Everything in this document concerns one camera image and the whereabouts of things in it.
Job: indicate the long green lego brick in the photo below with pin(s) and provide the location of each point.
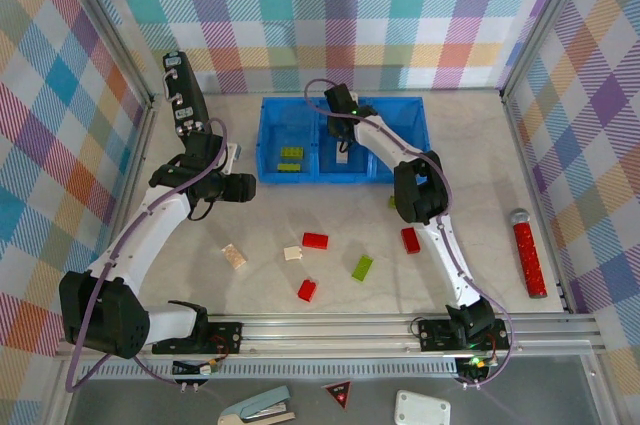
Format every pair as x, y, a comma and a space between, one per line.
362, 268
290, 168
392, 202
292, 152

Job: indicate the blue three-compartment plastic bin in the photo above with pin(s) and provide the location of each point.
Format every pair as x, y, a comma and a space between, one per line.
290, 130

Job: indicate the long red lego brick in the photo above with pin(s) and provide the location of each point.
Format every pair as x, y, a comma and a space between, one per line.
409, 240
316, 240

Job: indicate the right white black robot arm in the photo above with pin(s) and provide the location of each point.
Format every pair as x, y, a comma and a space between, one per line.
450, 255

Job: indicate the short cream lego brick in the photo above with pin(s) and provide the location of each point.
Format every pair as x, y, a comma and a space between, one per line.
293, 253

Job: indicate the black hub box with ports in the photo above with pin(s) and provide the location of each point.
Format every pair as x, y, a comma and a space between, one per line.
187, 90

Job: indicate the short red lego brick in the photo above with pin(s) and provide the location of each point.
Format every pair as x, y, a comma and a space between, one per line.
307, 290

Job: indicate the left small connector board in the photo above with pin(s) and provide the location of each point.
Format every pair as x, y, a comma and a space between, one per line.
197, 369

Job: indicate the small connector board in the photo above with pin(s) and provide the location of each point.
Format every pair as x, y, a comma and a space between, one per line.
472, 367
197, 369

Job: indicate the light blue stapler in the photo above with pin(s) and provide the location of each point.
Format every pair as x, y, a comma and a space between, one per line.
260, 405

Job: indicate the red glitter toy microphone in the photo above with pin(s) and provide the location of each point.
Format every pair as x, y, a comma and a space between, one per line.
530, 260

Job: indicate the red black triangle badge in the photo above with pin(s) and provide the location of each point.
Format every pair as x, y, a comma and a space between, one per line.
339, 392

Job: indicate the right small connector board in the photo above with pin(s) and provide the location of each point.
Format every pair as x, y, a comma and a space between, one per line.
472, 367

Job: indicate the white rectangular plate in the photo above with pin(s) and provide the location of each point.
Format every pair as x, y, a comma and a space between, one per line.
421, 407

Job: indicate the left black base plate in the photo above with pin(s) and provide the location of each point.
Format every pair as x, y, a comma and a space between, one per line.
225, 337

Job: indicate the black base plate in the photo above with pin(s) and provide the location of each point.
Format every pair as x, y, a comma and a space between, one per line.
430, 335
225, 337

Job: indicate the aluminium extrusion rail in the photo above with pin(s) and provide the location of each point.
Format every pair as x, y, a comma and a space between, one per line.
325, 332

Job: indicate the left aluminium frame post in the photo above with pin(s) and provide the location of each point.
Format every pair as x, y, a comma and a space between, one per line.
105, 30

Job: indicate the aluminium frame post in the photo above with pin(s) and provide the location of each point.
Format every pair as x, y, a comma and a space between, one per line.
545, 20
105, 30

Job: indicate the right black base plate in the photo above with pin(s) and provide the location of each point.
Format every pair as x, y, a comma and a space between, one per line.
430, 335

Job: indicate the right aluminium frame post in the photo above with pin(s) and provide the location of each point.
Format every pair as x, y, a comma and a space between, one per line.
545, 20

